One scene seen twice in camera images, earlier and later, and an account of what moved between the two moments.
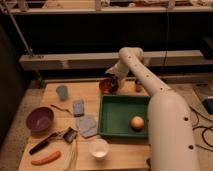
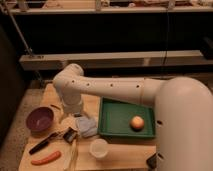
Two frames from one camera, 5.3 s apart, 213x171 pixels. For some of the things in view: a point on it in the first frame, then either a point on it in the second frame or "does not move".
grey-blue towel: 88,125 does not move
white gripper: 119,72 to 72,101
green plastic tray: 116,113 does not move
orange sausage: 46,160 does not move
